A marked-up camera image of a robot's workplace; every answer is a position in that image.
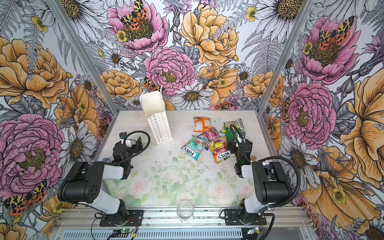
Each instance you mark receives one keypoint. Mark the small green snack packet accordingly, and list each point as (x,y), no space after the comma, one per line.
(237,123)

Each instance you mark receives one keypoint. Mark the white printed paper bag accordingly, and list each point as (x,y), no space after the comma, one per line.
(154,108)

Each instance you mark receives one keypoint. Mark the purple Fox's berries packet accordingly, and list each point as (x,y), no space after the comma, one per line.
(210,134)

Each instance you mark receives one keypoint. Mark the green Fox's candy packet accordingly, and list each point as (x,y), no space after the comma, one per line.
(227,133)

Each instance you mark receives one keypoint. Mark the orange snack packet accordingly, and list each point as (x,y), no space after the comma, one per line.
(202,124)

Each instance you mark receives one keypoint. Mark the teal Fox's candy packet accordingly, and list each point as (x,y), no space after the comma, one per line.
(195,146)

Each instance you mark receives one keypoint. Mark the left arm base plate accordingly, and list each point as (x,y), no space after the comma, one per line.
(132,218)

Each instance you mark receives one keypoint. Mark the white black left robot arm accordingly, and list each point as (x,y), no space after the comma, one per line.
(83,183)

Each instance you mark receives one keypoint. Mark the yellow red Fox's packet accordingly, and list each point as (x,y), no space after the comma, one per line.
(219,149)

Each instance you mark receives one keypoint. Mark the clear glass cup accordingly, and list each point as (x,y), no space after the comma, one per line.
(185,211)

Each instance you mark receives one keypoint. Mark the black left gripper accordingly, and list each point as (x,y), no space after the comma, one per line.
(133,144)

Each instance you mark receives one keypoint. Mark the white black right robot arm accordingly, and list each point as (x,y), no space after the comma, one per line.
(270,184)

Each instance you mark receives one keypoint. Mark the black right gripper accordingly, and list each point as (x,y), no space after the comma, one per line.
(240,143)

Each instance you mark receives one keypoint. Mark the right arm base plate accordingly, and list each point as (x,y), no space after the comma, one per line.
(235,217)

